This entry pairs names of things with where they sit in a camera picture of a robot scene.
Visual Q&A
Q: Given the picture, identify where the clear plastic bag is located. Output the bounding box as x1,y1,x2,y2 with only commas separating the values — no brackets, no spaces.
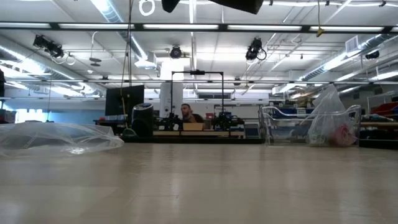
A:
0,121,125,158

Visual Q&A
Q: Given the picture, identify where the pink roll in bag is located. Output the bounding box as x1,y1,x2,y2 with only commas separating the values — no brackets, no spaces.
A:
328,123,358,147

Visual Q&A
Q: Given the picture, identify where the black overhead light bar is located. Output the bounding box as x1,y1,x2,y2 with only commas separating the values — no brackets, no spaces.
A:
0,21,398,34

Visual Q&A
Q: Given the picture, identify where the yellow hanging hook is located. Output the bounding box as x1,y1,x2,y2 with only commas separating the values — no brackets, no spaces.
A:
315,0,326,38

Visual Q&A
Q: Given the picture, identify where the black computer monitor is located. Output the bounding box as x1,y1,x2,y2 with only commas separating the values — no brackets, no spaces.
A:
104,85,146,118

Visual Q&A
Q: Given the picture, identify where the person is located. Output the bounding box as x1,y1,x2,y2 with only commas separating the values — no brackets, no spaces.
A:
181,103,205,124

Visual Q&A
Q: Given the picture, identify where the clear plastic bin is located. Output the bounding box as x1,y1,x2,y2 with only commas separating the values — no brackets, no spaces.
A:
260,104,363,147

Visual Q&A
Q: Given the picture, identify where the yellow box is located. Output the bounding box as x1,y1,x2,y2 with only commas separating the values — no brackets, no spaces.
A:
182,122,204,132

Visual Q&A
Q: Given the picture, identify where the grey chair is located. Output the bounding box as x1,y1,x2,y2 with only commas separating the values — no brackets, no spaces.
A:
244,123,261,139

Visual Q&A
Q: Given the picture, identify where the clear bag with items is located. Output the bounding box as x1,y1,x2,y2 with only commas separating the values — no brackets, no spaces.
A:
306,83,358,147

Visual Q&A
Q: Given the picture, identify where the distant wooden table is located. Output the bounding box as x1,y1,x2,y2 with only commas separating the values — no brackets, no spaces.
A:
152,129,246,139

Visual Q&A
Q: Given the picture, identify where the green item in bag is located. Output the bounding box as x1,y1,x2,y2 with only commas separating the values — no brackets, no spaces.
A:
307,133,327,146

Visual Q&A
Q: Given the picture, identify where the red storage bin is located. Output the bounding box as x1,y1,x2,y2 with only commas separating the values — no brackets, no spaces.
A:
369,101,398,116

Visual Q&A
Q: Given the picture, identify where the white cable ring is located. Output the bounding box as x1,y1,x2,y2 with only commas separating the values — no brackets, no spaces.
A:
138,0,156,17

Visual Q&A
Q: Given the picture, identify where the black ceiling camera with cable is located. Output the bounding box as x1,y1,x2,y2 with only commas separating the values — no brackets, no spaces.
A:
32,34,76,67
244,37,267,62

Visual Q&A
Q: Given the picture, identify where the distant black metal frame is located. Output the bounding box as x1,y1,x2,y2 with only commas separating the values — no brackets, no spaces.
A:
170,70,225,124

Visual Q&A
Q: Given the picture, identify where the black aluminium table frame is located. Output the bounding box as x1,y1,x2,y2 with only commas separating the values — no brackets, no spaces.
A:
123,136,265,144

